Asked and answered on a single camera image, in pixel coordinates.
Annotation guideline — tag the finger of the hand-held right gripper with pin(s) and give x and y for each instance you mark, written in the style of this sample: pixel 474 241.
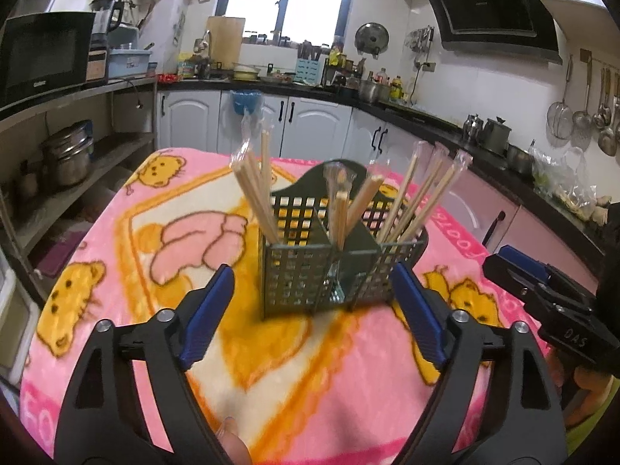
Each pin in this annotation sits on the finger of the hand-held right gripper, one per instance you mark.
pixel 523 257
pixel 508 278

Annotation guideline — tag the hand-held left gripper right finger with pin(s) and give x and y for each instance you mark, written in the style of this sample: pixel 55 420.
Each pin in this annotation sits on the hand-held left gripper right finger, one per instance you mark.
pixel 419 317

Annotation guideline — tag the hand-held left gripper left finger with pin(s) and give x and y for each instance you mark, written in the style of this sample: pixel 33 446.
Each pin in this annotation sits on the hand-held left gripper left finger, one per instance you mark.
pixel 208 319

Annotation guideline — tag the dark green utensil basket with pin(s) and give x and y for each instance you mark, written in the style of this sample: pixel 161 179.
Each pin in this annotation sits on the dark green utensil basket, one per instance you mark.
pixel 300 271

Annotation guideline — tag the set of chopsticks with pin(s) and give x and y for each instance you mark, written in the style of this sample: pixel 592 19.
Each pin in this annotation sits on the set of chopsticks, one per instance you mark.
pixel 253 196

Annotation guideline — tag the person's right forearm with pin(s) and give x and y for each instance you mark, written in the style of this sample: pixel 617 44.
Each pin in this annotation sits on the person's right forearm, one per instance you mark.
pixel 593 428

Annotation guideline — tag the person's right hand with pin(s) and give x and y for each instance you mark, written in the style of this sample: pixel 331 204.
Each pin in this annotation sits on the person's right hand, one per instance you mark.
pixel 593 392

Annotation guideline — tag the person's left hand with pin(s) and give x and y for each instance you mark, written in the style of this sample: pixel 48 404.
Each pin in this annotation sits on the person's left hand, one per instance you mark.
pixel 236 445

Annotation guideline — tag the pink printed bear blanket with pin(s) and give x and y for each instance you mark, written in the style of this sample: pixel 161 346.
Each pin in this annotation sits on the pink printed bear blanket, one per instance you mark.
pixel 145 300

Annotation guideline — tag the clear plastic vegetable bag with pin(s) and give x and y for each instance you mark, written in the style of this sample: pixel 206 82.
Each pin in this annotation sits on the clear plastic vegetable bag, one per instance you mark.
pixel 566 184

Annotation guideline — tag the steel saucepan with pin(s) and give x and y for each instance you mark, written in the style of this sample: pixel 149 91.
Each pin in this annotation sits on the steel saucepan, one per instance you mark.
pixel 520 160

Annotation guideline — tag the lidded steel pot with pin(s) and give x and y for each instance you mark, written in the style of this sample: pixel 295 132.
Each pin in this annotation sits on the lidded steel pot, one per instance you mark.
pixel 496 135

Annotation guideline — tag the steel kettle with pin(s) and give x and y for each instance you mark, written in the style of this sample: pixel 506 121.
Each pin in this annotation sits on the steel kettle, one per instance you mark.
pixel 472 128

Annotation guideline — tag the hanging steel ladle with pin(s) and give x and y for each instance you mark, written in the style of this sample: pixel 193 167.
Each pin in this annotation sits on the hanging steel ladle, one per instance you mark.
pixel 609 143
pixel 602 118

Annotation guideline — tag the hanging slotted ladle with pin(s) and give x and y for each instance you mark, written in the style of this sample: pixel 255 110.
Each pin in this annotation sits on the hanging slotted ladle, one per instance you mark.
pixel 582 118

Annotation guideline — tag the row of condiment bottles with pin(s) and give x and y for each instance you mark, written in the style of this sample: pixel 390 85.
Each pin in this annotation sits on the row of condiment bottles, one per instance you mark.
pixel 396 88

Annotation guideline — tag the steel pot on shelf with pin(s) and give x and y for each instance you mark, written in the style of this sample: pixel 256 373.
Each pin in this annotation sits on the steel pot on shelf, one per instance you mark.
pixel 68 160

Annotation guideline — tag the blue hanging bin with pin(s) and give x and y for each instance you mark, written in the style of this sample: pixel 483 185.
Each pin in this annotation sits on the blue hanging bin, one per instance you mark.
pixel 246 101

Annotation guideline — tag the hanging kitchen tools cluster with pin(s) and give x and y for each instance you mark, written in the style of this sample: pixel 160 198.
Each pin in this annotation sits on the hanging kitchen tools cluster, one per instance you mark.
pixel 421 38

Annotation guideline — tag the yellow bowl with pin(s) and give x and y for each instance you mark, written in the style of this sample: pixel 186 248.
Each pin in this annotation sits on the yellow bowl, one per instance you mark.
pixel 247 72

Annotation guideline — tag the black range hood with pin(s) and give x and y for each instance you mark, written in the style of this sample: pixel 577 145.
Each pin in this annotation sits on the black range hood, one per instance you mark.
pixel 489 5

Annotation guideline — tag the metal shelf table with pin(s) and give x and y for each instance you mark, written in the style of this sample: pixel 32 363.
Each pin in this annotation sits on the metal shelf table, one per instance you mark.
pixel 63 97

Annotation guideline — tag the blue knife holder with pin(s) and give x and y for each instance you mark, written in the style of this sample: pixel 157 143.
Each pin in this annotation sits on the blue knife holder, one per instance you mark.
pixel 307 70

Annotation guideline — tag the grey-blue dish rack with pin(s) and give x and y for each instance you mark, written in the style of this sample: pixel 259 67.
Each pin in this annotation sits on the grey-blue dish rack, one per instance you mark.
pixel 128 60

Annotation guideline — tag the small brown box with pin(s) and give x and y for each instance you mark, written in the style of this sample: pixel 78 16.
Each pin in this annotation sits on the small brown box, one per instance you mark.
pixel 97 65

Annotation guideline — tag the metal sink faucet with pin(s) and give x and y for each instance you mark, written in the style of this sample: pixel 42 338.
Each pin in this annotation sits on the metal sink faucet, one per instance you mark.
pixel 203 41

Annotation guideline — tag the rectangular wooden cutting board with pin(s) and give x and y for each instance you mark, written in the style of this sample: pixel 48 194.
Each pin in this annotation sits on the rectangular wooden cutting board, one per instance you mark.
pixel 225 38

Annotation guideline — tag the black microwave oven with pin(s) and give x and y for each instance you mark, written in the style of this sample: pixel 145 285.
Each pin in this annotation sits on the black microwave oven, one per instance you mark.
pixel 38 58

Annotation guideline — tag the black blender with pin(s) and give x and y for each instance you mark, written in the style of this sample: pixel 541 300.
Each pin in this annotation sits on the black blender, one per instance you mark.
pixel 106 14

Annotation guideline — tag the blue framed window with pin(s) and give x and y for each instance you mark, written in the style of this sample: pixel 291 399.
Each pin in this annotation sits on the blue framed window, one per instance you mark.
pixel 286 5

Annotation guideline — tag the square metal pot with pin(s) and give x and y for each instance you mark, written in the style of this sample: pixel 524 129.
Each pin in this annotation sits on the square metal pot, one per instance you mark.
pixel 36 2

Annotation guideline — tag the wooden utensil rail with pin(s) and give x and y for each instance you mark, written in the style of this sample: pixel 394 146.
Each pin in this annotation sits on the wooden utensil rail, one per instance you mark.
pixel 587 55

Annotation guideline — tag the wall socket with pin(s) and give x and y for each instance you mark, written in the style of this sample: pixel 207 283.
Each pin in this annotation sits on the wall socket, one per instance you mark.
pixel 428 66

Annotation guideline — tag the wall-hung metal pot lid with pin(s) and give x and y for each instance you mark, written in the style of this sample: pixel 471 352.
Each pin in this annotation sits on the wall-hung metal pot lid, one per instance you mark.
pixel 372 38

